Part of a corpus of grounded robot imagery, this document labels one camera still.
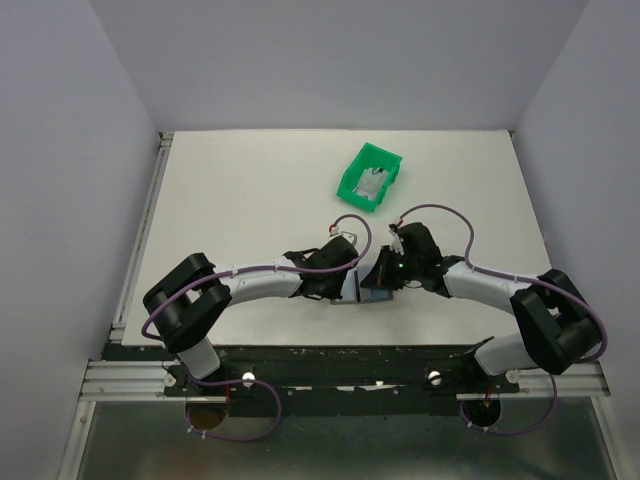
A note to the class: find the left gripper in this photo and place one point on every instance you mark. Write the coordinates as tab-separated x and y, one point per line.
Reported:
335	292

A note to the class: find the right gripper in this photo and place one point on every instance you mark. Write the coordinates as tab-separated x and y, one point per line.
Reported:
380	276

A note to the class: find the grey card holder wallet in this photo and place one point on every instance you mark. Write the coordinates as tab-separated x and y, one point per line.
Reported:
353	293

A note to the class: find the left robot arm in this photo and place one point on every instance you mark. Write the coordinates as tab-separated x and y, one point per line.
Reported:
184	305

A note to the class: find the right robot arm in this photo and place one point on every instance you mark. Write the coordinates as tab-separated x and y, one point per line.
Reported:
555	330

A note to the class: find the cards in green bin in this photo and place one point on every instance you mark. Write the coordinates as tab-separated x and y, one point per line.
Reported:
370	183

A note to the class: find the green plastic bin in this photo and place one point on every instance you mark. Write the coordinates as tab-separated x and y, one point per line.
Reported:
369	156

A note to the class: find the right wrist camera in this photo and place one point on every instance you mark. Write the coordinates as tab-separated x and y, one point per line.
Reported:
396	245

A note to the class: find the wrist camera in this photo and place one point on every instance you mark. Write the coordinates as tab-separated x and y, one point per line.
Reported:
396	245
335	231

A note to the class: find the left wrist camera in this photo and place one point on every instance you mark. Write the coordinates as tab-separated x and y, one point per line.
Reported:
335	231

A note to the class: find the aluminium left side rail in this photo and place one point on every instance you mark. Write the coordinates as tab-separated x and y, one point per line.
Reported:
118	325

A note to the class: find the aluminium rail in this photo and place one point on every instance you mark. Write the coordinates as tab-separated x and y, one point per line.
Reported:
118	325
120	381

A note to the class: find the aluminium front rail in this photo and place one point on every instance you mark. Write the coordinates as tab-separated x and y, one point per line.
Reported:
120	381

